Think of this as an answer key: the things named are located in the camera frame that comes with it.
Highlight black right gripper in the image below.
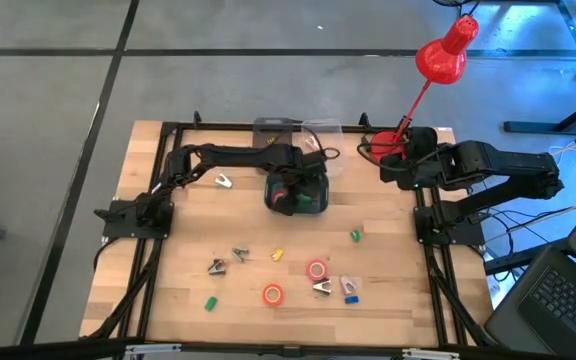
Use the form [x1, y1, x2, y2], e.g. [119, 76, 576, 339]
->
[380, 147, 444, 191]

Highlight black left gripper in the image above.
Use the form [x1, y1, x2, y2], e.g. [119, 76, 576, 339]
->
[271, 147, 328, 217]

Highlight pink tape roll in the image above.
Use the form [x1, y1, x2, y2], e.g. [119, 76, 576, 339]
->
[305, 258, 329, 283]

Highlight orange tape roll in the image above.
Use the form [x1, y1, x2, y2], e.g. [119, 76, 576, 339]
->
[261, 283, 285, 308]

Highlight lilac staple remover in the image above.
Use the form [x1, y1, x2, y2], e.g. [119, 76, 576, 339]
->
[339, 274, 360, 296]

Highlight teal plastic bin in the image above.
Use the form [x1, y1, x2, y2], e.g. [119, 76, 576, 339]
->
[263, 172, 330, 216]

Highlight clear plastic bin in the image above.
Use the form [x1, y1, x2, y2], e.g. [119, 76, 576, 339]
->
[300, 118, 345, 179]

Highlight red desk lamp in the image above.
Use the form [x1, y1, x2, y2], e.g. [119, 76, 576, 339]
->
[369, 14, 480, 164]

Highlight black front crossbar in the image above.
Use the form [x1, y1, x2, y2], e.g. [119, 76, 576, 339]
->
[0, 335, 576, 360]

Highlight black desk base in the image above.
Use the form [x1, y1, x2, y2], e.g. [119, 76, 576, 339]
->
[502, 0, 576, 136]

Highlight open black laptop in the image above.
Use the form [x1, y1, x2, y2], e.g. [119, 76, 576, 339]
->
[484, 244, 576, 360]

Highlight black right camera cable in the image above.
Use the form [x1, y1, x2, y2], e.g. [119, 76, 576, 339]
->
[356, 141, 387, 171]

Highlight black camera cable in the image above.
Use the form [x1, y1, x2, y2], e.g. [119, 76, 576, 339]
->
[312, 130, 342, 162]
[356, 141, 387, 171]

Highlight black left camera cable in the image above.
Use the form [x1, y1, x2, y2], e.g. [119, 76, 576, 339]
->
[312, 130, 342, 162]

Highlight black aluminium table frame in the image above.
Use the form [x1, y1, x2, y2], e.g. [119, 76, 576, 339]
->
[81, 110, 500, 351]

